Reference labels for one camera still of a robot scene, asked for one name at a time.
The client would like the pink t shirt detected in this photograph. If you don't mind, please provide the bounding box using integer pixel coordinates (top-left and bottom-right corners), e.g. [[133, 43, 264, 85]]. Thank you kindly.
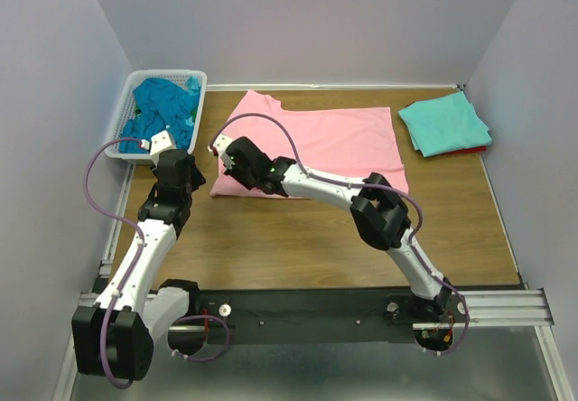
[[210, 90, 409, 198]]

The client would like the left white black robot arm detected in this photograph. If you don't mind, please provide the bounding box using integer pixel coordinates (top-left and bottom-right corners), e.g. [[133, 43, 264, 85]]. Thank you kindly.
[[71, 149, 205, 389]]

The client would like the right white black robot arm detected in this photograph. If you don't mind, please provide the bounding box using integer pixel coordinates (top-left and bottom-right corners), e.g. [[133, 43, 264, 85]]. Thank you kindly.
[[212, 134, 452, 322]]

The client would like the blue t shirt in basket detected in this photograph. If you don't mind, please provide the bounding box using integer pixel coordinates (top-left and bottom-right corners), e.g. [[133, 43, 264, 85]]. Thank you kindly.
[[120, 78, 200, 149]]

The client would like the white plastic basket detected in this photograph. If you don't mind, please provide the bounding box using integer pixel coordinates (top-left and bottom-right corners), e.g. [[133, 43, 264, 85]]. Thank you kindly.
[[106, 70, 207, 163]]

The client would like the light teal cloth in basket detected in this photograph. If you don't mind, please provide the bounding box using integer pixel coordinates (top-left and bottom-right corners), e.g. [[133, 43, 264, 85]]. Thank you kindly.
[[185, 76, 202, 96]]

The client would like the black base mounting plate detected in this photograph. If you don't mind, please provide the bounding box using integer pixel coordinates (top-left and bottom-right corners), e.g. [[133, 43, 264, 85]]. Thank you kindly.
[[166, 285, 471, 356]]

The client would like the folded teal t shirt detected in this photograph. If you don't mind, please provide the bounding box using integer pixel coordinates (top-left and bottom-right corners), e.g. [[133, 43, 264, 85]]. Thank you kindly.
[[398, 91, 492, 157]]

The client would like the folded red t shirt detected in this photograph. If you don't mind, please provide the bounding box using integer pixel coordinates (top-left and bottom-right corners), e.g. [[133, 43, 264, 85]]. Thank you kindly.
[[447, 145, 487, 154]]

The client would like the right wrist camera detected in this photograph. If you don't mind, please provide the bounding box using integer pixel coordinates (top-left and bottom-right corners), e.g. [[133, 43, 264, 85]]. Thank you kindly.
[[208, 134, 232, 157]]

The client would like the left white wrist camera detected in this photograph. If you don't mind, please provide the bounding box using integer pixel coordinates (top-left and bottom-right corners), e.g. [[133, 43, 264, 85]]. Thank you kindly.
[[149, 130, 176, 157]]

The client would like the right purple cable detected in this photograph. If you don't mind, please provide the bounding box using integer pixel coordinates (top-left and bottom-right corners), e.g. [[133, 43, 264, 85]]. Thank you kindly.
[[211, 112, 471, 358]]

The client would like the aluminium frame rail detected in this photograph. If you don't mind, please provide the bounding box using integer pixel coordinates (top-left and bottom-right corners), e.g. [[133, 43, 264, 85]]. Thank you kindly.
[[462, 290, 554, 328]]

